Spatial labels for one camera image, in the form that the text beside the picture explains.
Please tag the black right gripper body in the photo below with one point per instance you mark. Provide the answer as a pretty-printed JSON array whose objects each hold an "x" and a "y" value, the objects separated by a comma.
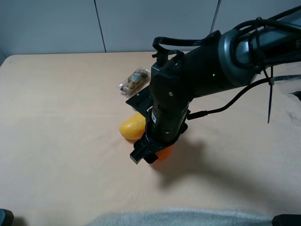
[{"x": 165, "y": 122}]

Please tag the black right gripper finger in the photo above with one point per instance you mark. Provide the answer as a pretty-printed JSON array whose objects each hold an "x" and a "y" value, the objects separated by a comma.
[
  {"x": 150, "y": 159},
  {"x": 138, "y": 154}
]

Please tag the orange tomato-shaped fruit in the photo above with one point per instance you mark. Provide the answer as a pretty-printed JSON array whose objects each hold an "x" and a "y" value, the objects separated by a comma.
[{"x": 163, "y": 154}]

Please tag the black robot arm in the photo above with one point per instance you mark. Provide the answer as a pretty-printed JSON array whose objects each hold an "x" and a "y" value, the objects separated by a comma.
[{"x": 188, "y": 69}]

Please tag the black object bottom right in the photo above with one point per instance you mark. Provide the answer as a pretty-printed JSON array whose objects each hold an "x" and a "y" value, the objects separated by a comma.
[{"x": 287, "y": 220}]

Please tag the black object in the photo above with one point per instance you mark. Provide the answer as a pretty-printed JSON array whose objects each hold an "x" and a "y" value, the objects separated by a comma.
[
  {"x": 6, "y": 217},
  {"x": 287, "y": 220}
]

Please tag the black object bottom left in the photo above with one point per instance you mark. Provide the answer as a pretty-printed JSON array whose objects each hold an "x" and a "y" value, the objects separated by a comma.
[{"x": 6, "y": 217}]

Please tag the yellow mango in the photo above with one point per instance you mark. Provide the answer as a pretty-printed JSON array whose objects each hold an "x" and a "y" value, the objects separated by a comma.
[{"x": 133, "y": 128}]

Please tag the clear wrapped snack pack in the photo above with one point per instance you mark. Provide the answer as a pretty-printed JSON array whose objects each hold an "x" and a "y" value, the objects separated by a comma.
[{"x": 138, "y": 78}]

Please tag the dark green pump bottle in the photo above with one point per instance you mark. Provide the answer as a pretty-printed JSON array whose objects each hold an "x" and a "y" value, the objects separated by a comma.
[{"x": 161, "y": 60}]

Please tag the grey foam sheet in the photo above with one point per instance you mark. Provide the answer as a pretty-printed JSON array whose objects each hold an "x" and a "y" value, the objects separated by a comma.
[{"x": 181, "y": 217}]

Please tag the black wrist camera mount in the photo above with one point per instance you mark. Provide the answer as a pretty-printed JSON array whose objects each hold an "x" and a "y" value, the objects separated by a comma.
[{"x": 142, "y": 101}]

